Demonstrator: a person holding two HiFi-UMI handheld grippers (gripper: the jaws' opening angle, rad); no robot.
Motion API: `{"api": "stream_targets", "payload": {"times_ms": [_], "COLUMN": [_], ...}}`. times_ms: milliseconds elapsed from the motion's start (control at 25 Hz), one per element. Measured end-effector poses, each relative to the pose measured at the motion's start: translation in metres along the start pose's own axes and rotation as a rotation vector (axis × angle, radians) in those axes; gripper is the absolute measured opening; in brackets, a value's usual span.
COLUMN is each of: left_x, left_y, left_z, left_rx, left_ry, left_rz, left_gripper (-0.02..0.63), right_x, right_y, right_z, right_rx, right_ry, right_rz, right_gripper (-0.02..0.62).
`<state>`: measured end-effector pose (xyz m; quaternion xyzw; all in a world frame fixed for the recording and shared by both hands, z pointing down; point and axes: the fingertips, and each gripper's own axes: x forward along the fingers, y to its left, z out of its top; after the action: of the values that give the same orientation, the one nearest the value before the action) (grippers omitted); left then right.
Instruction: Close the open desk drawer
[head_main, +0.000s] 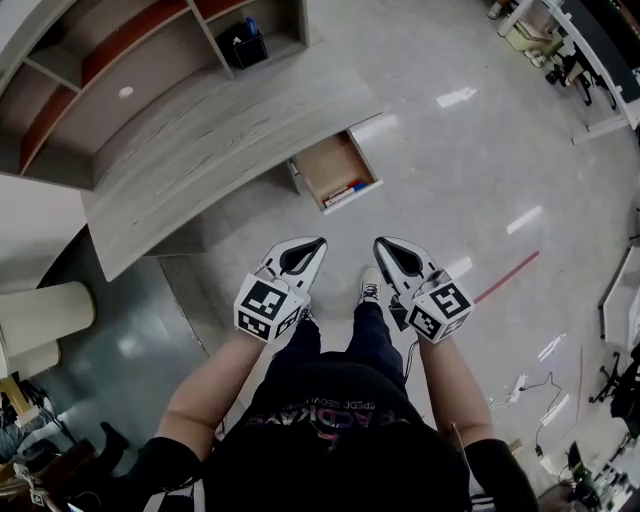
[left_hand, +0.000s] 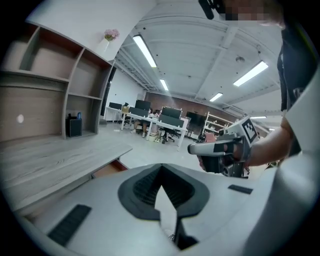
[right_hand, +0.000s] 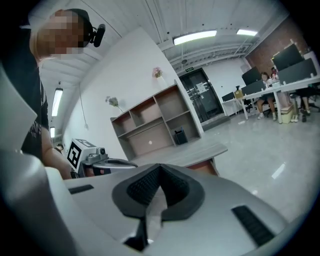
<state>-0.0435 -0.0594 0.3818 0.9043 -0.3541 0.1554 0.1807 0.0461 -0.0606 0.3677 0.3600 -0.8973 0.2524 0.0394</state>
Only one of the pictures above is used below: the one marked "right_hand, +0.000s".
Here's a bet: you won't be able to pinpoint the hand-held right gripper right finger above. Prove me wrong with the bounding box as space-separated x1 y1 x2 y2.
149 163 289 256

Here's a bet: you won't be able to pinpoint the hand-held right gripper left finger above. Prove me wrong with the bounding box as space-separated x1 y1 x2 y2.
0 149 166 256

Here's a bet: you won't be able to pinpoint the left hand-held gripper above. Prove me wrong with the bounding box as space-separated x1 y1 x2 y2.
66 138 139 179

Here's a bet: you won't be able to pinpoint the person's left forearm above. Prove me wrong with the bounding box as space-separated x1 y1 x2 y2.
41 126 74 180

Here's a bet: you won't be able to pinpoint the grey wooden desk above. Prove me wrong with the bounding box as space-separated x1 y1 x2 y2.
127 141 229 177

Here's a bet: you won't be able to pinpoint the black desk divider panel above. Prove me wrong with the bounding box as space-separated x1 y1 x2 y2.
241 81 266 96
277 58 318 83
221 91 236 102

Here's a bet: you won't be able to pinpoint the white long office table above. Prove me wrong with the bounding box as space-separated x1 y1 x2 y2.
241 76 320 125

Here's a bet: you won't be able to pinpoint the grey wooden hutch shelf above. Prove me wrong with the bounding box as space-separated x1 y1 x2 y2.
110 79 205 161

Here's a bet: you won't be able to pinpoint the black pen holder box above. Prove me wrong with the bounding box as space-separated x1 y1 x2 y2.
173 127 189 146

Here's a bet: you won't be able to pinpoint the black double door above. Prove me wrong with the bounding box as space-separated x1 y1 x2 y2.
178 68 225 124

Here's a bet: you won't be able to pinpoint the pink flowers in white vase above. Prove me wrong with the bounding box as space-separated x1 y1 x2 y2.
151 66 166 89

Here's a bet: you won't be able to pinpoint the cream storage bin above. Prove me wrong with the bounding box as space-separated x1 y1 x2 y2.
279 103 295 124

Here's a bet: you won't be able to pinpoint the person's black t-shirt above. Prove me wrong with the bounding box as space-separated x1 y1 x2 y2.
0 23 50 166

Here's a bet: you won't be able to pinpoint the black office chair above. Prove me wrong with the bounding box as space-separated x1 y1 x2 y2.
289 87 320 113

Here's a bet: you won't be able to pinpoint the person's head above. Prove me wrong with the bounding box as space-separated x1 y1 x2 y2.
31 8 93 61

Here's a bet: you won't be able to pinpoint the large black monitor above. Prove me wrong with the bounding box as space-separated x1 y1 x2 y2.
271 43 305 72

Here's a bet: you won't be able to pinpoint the black head-worn camera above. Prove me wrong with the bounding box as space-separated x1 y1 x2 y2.
89 23 107 48

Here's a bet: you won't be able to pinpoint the black head strap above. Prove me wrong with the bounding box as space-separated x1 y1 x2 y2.
62 8 94 48

